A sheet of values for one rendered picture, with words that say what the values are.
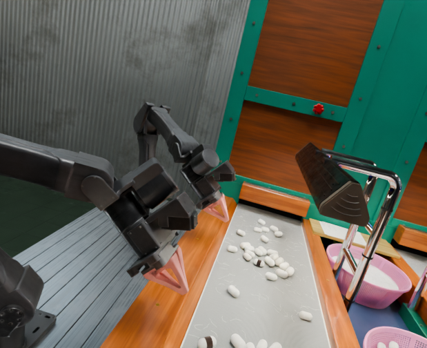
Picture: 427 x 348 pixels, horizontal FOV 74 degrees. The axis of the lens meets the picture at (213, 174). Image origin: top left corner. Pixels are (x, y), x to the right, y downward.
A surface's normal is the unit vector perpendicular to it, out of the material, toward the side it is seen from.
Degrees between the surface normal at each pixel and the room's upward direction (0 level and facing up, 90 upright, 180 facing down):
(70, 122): 90
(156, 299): 0
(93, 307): 0
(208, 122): 90
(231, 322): 0
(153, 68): 90
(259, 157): 90
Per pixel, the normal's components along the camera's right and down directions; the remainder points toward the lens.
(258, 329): 0.22, -0.94
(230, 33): -0.15, 0.22
